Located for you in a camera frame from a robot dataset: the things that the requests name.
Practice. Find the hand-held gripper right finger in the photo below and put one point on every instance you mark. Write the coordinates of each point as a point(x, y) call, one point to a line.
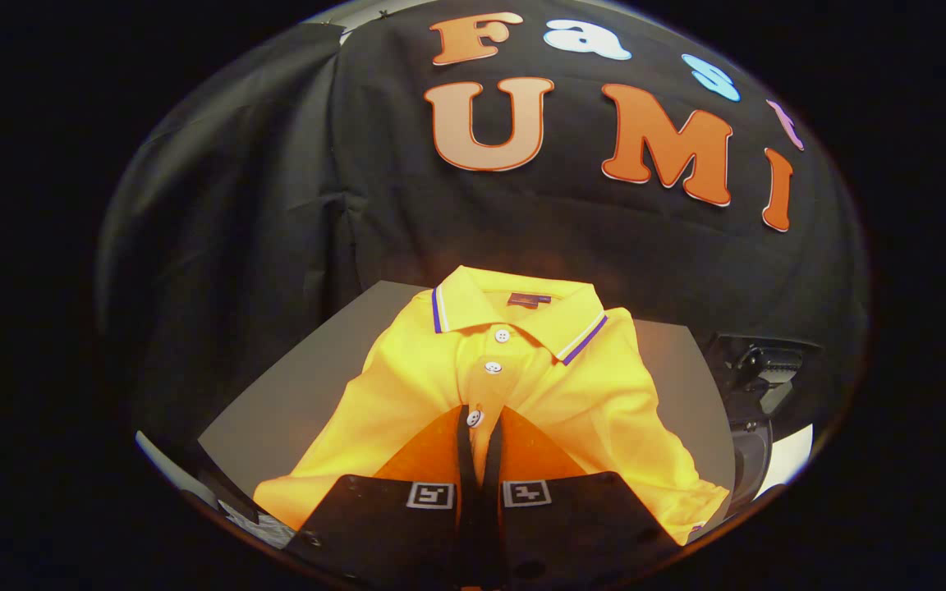
point(493, 492)

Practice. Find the yellow polo shirt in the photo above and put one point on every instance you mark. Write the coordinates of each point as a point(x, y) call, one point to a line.
point(571, 386)

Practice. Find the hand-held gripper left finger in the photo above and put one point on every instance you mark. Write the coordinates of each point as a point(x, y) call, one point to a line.
point(465, 492)

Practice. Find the transparent washing machine lid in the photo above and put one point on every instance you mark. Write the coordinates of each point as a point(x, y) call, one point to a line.
point(760, 361)

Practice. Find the grey cabinet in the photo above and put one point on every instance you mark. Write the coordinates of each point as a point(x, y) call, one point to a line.
point(300, 394)

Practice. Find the dark grey washing machine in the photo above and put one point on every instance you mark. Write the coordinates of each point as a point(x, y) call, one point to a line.
point(752, 460)

